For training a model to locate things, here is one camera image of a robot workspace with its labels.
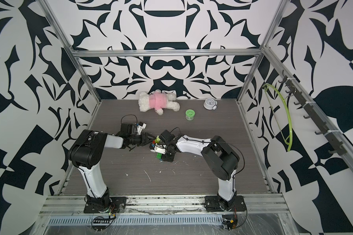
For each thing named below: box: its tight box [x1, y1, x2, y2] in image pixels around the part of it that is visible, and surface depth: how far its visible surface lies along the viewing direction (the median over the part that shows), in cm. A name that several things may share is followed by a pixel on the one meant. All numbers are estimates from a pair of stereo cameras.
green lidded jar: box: [185, 108, 196, 121], surface depth 108 cm
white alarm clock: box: [203, 97, 218, 111], surface depth 117 cm
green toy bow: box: [262, 83, 293, 152], surface depth 73 cm
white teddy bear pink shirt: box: [137, 89, 181, 116], surface depth 110 cm
